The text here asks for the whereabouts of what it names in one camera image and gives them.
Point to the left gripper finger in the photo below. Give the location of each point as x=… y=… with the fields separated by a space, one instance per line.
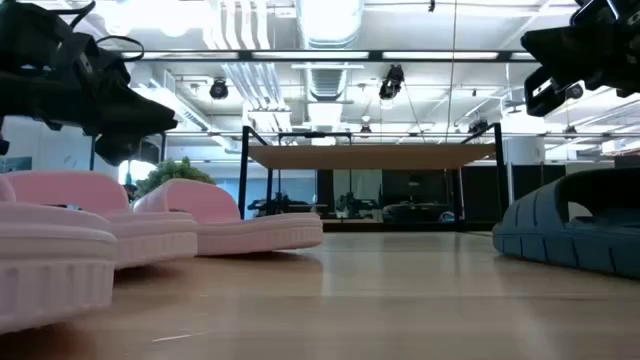
x=120 y=149
x=135 y=112

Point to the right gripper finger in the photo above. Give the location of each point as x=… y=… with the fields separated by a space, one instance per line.
x=535 y=102
x=565 y=47

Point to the pink rubber slide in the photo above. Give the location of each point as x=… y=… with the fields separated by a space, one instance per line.
x=150 y=240
x=50 y=270
x=260 y=232

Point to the black rubber slide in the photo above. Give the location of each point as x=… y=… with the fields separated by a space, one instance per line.
x=550 y=240

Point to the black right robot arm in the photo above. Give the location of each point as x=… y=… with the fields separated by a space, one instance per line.
x=631 y=9

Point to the black background robot arm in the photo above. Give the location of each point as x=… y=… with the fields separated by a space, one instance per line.
x=280 y=205
x=357 y=206

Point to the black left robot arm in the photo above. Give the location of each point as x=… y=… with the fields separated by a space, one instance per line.
x=20 y=30

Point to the black ceiling spotlight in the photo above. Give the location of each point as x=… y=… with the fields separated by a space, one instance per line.
x=477 y=126
x=575 y=91
x=218 y=90

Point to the green potted succulent plant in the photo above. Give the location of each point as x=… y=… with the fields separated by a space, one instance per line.
x=172 y=175

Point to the black office partition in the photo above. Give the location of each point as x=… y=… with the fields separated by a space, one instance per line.
x=480 y=195

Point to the black background cabinet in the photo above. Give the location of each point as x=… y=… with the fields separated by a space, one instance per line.
x=415 y=212

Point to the black background rig frame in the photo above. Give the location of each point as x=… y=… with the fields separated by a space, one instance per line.
x=163 y=147

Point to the teal wall picture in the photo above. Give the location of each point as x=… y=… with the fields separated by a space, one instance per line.
x=15 y=165

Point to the black aluminium rig frame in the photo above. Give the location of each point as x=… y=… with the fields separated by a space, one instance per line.
x=245 y=56

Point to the black frame wooden shelf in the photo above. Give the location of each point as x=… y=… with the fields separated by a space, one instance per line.
x=370 y=156

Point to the silver ventilation duct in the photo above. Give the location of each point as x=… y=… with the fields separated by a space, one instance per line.
x=327 y=82

